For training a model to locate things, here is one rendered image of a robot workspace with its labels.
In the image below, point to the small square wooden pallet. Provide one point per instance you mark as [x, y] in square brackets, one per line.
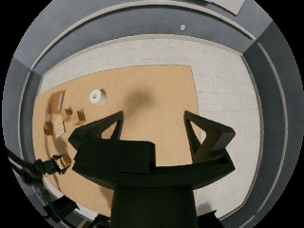
[60, 129]

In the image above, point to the brown clipboard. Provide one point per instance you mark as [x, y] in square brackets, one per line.
[55, 103]

